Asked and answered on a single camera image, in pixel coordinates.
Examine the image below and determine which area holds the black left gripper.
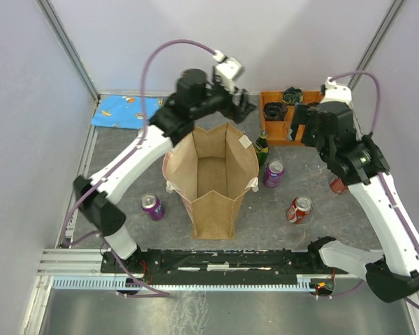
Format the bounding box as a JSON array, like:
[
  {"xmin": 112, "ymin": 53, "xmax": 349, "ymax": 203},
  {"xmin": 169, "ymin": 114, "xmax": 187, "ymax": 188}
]
[{"xmin": 193, "ymin": 66, "xmax": 258, "ymax": 125}]

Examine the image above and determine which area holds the green glass bottle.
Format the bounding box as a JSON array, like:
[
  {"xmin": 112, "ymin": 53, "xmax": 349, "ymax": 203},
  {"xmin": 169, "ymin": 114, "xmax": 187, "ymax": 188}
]
[{"xmin": 253, "ymin": 130, "xmax": 269, "ymax": 167}]

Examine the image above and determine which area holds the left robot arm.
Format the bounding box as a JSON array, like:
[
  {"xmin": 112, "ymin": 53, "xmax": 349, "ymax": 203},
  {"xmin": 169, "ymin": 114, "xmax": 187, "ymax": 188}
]
[{"xmin": 73, "ymin": 65, "xmax": 255, "ymax": 272}]

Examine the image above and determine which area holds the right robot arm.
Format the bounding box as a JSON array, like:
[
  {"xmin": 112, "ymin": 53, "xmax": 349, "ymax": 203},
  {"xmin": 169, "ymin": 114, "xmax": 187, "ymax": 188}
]
[{"xmin": 289, "ymin": 101, "xmax": 419, "ymax": 303}]

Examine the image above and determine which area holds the orange wooden divided tray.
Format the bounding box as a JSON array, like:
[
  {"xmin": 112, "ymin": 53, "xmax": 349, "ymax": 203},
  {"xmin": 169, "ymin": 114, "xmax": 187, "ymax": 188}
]
[{"xmin": 259, "ymin": 91, "xmax": 304, "ymax": 146}]

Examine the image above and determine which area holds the purple soda can right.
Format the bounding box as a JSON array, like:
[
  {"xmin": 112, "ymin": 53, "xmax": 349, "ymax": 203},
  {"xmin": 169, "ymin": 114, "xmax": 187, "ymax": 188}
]
[{"xmin": 263, "ymin": 159, "xmax": 285, "ymax": 188}]

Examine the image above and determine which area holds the purple soda can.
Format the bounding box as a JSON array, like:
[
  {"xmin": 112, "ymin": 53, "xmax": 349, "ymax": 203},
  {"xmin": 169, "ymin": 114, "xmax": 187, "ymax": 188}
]
[
  {"xmin": 140, "ymin": 193, "xmax": 165, "ymax": 221},
  {"xmin": 263, "ymin": 159, "xmax": 285, "ymax": 188}
]

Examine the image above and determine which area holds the red cola can far right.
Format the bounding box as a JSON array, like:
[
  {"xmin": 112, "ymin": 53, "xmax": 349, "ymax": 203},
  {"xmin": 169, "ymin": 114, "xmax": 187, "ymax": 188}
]
[{"xmin": 330, "ymin": 177, "xmax": 348, "ymax": 194}]

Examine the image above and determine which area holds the red cola can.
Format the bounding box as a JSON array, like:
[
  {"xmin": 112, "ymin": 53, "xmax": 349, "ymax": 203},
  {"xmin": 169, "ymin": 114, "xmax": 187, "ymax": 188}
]
[
  {"xmin": 286, "ymin": 196, "xmax": 313, "ymax": 224},
  {"xmin": 330, "ymin": 177, "xmax": 348, "ymax": 194}
]

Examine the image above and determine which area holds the red cola can front right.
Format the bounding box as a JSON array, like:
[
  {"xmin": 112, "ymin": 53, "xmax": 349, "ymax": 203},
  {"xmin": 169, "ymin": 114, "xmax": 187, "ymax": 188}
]
[{"xmin": 286, "ymin": 196, "xmax": 313, "ymax": 224}]

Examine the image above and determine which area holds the blue patterned cloth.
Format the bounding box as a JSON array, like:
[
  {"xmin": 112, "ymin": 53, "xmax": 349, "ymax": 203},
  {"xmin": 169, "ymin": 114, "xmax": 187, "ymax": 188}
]
[{"xmin": 91, "ymin": 94, "xmax": 168, "ymax": 130}]

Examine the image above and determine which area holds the purple soda can left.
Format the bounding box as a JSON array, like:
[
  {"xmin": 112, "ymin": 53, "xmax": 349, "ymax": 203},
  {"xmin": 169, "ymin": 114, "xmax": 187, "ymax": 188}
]
[{"xmin": 140, "ymin": 193, "xmax": 165, "ymax": 221}]

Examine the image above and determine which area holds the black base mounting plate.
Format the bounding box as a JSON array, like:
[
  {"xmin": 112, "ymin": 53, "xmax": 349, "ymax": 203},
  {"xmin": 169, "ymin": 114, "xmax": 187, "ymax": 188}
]
[{"xmin": 100, "ymin": 248, "xmax": 350, "ymax": 285}]

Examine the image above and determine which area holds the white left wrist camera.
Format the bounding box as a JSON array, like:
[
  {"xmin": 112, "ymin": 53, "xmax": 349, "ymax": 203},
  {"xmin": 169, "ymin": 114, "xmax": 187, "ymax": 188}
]
[{"xmin": 213, "ymin": 50, "xmax": 244, "ymax": 94}]

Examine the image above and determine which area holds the right aluminium frame post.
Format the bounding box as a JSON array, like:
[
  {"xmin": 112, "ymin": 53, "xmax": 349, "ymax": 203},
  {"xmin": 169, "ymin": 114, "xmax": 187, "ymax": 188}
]
[{"xmin": 341, "ymin": 0, "xmax": 406, "ymax": 97}]

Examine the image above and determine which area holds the aluminium frame post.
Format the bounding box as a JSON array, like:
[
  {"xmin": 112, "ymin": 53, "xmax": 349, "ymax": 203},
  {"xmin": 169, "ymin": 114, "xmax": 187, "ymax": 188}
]
[
  {"xmin": 341, "ymin": 0, "xmax": 406, "ymax": 97},
  {"xmin": 36, "ymin": 0, "xmax": 100, "ymax": 101}
]

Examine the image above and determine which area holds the light blue cable duct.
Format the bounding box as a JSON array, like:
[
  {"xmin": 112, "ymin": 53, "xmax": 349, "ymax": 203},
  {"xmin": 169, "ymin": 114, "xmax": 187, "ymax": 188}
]
[{"xmin": 52, "ymin": 276, "xmax": 315, "ymax": 292}]

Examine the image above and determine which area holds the left aluminium frame post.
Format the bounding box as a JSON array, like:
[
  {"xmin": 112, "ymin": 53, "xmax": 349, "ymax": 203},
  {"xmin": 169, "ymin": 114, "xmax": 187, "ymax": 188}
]
[{"xmin": 36, "ymin": 0, "xmax": 100, "ymax": 101}]

